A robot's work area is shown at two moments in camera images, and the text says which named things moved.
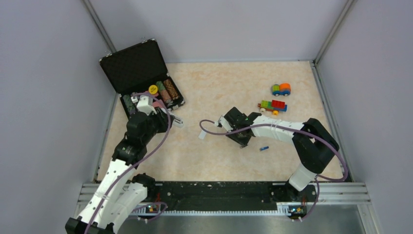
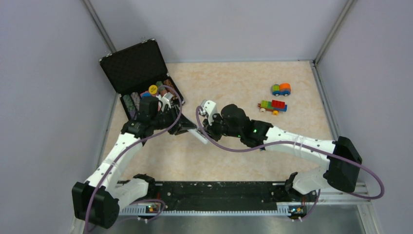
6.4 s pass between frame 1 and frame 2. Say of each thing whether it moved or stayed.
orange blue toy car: stayed
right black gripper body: moved
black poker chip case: stayed
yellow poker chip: stayed
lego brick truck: stayed
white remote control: moved
